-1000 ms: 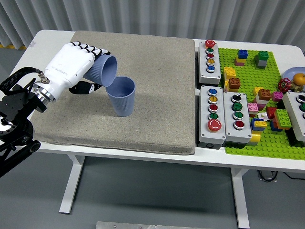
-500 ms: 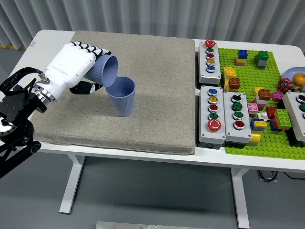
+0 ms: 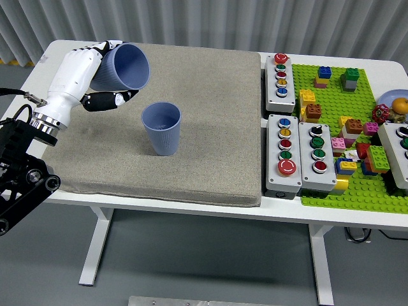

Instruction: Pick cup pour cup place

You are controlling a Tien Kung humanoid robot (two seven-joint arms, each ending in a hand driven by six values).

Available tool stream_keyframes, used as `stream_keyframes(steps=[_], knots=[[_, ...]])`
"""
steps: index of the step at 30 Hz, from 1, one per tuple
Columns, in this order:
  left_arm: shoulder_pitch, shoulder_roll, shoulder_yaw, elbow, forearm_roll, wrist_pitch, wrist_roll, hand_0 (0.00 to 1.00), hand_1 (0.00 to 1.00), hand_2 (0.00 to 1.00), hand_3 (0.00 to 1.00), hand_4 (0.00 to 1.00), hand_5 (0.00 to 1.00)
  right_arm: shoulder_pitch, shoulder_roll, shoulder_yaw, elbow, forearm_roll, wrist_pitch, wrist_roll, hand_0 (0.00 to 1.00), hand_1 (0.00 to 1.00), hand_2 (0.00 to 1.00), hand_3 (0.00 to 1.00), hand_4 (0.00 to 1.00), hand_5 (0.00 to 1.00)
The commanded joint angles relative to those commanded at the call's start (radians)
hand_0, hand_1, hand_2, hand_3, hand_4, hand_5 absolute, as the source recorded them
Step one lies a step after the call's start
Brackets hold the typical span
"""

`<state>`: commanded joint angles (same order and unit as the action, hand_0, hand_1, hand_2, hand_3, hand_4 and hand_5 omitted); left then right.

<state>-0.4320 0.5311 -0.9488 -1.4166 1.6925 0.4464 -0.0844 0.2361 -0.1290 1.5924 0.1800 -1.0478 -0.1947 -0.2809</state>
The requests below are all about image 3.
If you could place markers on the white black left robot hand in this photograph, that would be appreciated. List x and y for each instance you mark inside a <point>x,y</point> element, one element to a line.
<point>73,76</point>

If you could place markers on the blue ribbed plastic cup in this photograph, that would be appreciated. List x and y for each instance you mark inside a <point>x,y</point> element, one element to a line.
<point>162,130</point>
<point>127,67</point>

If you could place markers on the yellow floor tape strip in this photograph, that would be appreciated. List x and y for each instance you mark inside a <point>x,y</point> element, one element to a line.
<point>17,62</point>

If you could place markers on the grey-brown fabric mat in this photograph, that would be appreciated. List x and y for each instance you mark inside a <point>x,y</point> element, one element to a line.
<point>197,127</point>

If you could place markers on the white pleated curtain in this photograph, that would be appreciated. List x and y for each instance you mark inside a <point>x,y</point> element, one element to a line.
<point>223,22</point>

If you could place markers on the white table leg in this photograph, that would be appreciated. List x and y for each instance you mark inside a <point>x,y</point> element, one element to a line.
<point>94,248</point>
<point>322,267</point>

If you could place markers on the grey five-button box small stop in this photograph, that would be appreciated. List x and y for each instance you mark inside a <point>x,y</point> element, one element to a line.
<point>282,102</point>

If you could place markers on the grey five-button box large stop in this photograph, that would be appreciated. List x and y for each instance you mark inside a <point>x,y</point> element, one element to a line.
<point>274,150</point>

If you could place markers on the brown toy brick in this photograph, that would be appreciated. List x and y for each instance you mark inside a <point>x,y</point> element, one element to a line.
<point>313,111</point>
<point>354,126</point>

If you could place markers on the thin pink toy brick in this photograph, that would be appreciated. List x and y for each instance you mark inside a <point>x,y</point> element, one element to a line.
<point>319,85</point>

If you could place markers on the thin yellow toy brick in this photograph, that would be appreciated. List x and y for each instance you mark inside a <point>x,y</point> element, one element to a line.
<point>321,81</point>

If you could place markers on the blue toy brick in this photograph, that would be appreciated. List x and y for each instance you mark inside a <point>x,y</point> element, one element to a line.
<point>366,169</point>
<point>338,169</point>
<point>324,72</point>

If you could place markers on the green studded baseplate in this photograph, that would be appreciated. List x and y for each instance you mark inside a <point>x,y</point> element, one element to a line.
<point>333,99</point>

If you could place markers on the grey toy brick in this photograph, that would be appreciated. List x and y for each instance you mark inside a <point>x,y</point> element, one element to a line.
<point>350,85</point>

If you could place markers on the yellow cylinder toy block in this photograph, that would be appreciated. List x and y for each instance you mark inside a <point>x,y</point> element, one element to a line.
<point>341,185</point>

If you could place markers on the small yellow toy brick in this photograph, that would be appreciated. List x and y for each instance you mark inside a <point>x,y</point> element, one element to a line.
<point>348,165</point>

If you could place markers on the red toy brick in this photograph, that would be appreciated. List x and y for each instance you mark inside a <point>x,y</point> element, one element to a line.
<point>363,150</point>

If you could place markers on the magenta toy brick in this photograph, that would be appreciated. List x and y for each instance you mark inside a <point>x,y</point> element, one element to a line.
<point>371,128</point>

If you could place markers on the red handwheel brass valve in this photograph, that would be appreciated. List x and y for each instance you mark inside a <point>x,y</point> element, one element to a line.
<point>380,113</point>

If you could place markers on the large green toy brick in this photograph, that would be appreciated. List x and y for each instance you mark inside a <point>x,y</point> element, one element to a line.
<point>379,156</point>

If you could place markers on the pale blue plate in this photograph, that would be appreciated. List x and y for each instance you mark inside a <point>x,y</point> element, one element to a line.
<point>389,97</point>

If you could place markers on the orange fruit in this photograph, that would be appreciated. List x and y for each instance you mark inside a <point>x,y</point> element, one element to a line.
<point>400,105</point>

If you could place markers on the grey button box partly seen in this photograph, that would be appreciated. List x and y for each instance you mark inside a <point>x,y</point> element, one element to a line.
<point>392,153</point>

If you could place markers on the grey box with selector switch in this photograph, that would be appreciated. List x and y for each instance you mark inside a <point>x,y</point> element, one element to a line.
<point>306,153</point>

